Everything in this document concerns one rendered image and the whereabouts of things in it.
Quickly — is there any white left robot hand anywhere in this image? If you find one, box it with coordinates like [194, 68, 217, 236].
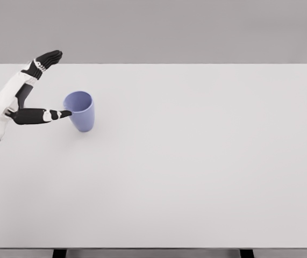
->
[0, 49, 73, 126]

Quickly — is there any blue plastic cup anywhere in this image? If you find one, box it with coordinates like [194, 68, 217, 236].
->
[63, 91, 95, 133]

